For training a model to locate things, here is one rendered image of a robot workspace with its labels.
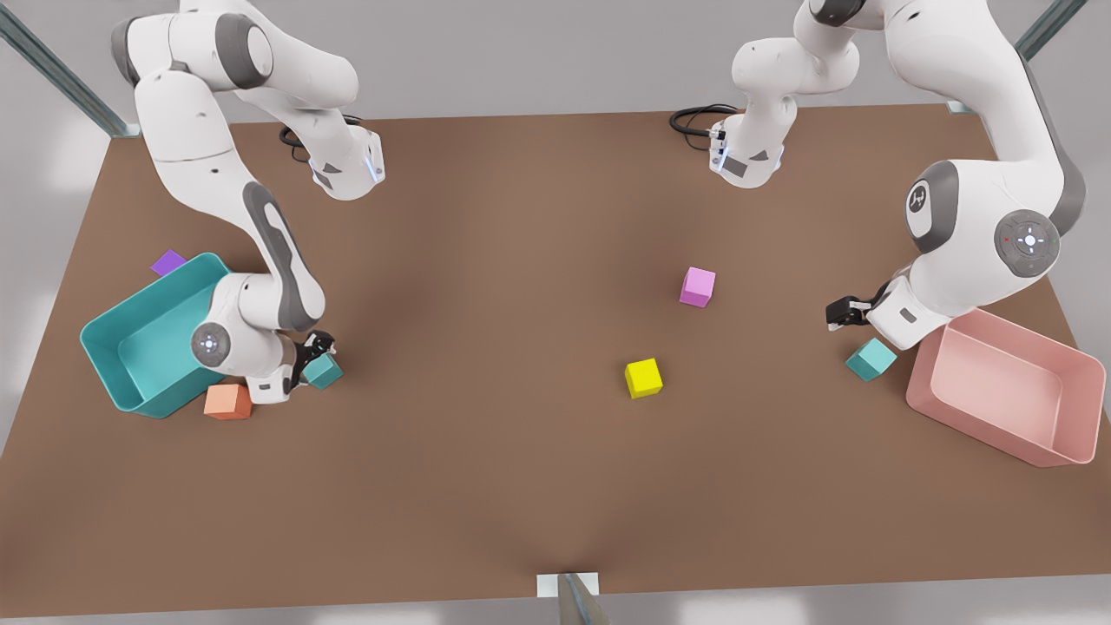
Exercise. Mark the yellow cube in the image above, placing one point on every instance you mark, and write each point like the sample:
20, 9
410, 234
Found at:
643, 378

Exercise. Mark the purple cube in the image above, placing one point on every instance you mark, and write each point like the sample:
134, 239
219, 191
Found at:
168, 262

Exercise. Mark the silver frame post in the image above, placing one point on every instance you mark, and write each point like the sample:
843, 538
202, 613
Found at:
1033, 43
61, 74
575, 599

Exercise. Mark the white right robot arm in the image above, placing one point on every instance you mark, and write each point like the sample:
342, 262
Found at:
217, 174

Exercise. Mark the pink cube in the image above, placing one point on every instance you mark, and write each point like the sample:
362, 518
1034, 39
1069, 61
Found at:
698, 287

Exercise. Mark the teal cube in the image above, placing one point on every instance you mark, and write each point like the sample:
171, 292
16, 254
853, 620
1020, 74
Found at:
325, 371
871, 359

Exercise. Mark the pink plastic bin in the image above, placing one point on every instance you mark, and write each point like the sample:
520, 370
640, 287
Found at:
1011, 386

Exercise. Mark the orange cube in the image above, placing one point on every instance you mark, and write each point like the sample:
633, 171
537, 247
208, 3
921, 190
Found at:
227, 402

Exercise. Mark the teal plastic bin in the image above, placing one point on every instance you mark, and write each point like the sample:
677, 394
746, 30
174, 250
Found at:
147, 343

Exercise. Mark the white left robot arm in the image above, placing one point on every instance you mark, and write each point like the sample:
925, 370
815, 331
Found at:
981, 217

